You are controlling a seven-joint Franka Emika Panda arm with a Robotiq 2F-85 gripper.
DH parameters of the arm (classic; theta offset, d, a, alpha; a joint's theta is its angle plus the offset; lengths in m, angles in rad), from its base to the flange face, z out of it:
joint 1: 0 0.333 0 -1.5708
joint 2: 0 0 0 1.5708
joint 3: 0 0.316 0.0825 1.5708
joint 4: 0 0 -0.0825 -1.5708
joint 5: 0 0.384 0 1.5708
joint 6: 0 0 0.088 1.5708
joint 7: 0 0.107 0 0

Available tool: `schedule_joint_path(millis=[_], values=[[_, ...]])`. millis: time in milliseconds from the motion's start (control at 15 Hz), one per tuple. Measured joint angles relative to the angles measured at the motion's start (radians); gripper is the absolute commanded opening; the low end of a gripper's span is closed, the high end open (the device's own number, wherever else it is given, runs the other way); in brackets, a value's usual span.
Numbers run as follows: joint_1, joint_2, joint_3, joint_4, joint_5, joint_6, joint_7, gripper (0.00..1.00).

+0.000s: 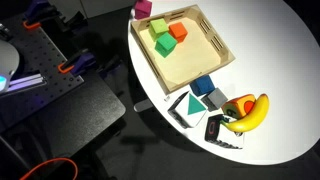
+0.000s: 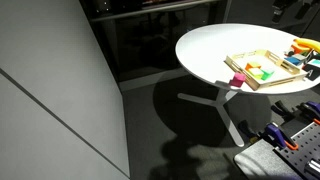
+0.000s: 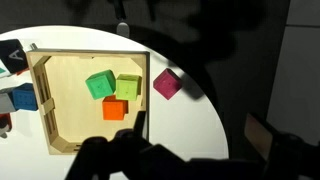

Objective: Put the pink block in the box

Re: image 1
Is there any pink block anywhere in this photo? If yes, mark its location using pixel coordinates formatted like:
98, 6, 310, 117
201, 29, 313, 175
133, 0, 153, 20

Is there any blue block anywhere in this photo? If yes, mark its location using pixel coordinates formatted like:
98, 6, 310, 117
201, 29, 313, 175
189, 74, 216, 98

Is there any wooden tray box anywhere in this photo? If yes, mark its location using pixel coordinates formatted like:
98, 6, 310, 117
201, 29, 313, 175
129, 3, 236, 95

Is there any gray block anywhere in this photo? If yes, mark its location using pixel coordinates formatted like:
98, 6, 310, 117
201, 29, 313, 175
201, 87, 229, 113

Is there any orange block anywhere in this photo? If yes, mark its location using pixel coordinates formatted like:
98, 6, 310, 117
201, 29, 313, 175
168, 21, 189, 44

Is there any light green block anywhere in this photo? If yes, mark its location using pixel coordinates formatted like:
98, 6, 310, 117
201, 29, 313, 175
148, 18, 170, 43

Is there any white table base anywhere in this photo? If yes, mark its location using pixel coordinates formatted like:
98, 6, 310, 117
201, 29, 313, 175
133, 99, 155, 113

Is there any dark purple clamp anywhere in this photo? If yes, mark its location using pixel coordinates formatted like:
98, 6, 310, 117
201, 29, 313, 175
99, 54, 124, 80

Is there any black card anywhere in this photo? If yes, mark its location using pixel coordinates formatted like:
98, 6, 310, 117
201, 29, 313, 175
203, 113, 246, 150

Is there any orange yellow printed cube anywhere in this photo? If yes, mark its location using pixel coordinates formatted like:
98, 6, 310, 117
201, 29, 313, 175
221, 93, 258, 120

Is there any black platform pad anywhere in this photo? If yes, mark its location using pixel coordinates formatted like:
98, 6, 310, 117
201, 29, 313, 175
0, 71, 127, 162

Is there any yellow banana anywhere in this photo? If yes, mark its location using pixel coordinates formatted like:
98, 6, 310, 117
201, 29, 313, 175
219, 93, 270, 133

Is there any black clamp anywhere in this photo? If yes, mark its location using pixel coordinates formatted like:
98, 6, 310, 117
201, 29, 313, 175
62, 11, 88, 30

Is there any black perforated breadboard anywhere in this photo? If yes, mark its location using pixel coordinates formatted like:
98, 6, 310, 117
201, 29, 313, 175
0, 13, 85, 113

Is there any orange cable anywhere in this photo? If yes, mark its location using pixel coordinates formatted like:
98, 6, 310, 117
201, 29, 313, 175
19, 157, 79, 180

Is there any aluminium rail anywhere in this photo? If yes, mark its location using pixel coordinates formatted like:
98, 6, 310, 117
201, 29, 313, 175
0, 73, 47, 96

